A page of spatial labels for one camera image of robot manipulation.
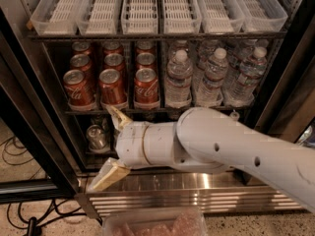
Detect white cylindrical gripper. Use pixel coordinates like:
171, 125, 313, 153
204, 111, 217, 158
88, 105, 175, 192

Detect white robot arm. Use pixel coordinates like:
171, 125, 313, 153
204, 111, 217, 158
90, 107, 315, 212

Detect silver can bottom left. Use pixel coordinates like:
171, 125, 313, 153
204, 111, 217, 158
86, 125, 108, 149

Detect fridge door left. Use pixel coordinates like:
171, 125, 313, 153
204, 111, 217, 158
0, 12, 78, 204

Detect fridge door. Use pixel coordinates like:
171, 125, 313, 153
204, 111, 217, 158
255, 16, 315, 143
0, 12, 78, 204

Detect second row middle coke can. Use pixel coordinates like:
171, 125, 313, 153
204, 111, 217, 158
103, 53, 126, 77

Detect second row coke can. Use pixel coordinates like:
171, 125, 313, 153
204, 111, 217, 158
136, 52, 157, 70
103, 53, 126, 77
70, 54, 95, 83

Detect second row right coke can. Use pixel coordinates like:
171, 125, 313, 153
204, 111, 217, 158
136, 52, 157, 70

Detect second row left coke can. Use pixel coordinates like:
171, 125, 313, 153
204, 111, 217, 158
70, 54, 95, 83

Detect fridge door right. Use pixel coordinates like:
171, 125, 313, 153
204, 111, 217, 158
255, 16, 315, 143

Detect clear plastic container bottom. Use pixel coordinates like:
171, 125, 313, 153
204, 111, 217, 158
101, 206, 208, 236

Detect front left water bottle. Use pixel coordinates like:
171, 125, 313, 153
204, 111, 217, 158
164, 49, 193, 105

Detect water bottle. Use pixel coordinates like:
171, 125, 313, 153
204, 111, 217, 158
229, 39, 259, 68
168, 40, 189, 59
228, 46, 267, 101
164, 49, 193, 105
197, 39, 220, 62
197, 48, 228, 105

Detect front middle water bottle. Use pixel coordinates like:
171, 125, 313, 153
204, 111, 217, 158
197, 48, 228, 105

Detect back left water bottle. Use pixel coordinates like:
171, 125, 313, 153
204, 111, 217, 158
168, 40, 189, 59

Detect brown drink bottle right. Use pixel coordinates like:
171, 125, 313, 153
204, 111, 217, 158
229, 111, 240, 121

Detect back middle water bottle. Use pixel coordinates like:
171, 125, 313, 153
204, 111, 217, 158
197, 39, 220, 62

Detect front right water bottle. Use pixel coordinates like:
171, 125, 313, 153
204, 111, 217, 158
228, 46, 267, 101

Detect back right water bottle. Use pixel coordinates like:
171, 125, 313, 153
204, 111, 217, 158
229, 39, 259, 68

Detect black floor cables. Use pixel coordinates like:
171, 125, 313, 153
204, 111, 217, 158
0, 135, 103, 236

